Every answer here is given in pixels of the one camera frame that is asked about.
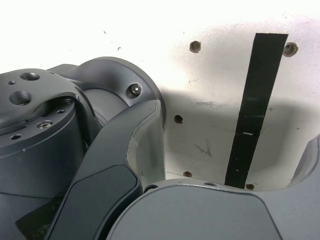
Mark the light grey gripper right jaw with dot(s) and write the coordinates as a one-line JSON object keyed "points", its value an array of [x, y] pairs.
{"points": [[205, 215]]}

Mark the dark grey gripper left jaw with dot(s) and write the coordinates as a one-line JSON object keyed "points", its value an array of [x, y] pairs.
{"points": [[112, 150]]}

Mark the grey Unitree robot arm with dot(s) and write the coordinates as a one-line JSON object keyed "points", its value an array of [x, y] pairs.
{"points": [[37, 155]]}

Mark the black tape strip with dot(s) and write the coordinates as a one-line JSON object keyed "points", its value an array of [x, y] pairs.
{"points": [[255, 105]]}

